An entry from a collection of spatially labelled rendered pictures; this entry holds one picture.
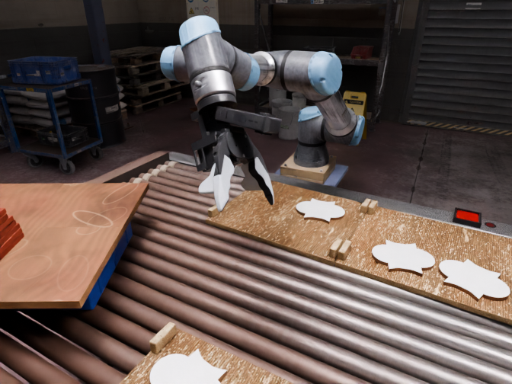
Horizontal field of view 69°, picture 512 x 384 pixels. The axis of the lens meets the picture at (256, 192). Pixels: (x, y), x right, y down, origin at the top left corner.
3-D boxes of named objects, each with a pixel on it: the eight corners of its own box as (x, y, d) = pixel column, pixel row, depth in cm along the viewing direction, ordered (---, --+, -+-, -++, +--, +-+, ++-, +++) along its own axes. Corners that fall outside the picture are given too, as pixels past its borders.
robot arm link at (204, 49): (228, 24, 71) (200, 4, 63) (241, 77, 69) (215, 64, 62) (196, 43, 75) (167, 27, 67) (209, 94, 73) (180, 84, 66)
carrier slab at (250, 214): (263, 181, 141) (263, 177, 140) (371, 209, 122) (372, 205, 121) (205, 223, 114) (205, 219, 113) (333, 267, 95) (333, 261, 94)
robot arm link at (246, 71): (224, 55, 85) (193, 38, 75) (267, 57, 79) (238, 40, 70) (218, 90, 86) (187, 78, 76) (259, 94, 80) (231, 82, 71)
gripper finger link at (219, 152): (225, 188, 61) (234, 148, 66) (233, 185, 60) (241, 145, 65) (205, 171, 58) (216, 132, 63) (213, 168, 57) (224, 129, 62)
